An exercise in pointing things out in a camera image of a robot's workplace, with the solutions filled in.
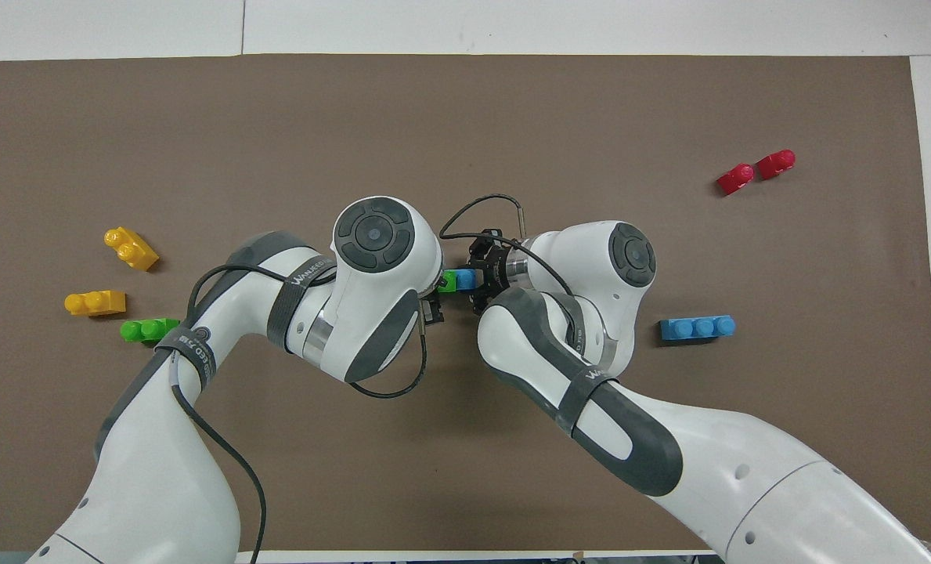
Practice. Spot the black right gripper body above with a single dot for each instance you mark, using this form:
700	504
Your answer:
496	270

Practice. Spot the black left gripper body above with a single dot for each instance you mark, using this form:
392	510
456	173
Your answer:
433	308

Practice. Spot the blue three-stud toy block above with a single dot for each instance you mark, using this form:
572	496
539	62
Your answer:
466	279
697	328

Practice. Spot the green two-stud toy block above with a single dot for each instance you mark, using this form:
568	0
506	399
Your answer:
146	330
449	280

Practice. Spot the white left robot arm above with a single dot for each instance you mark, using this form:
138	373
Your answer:
152	470

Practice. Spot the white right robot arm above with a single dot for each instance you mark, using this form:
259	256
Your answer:
747	486

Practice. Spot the red one-stud toy block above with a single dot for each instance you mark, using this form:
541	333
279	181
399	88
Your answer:
775	164
735	179

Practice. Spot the yellow two-stud toy block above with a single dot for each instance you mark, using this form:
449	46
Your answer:
95	302
131	249

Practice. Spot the brown paper table mat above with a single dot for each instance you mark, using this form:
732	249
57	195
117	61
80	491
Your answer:
465	117

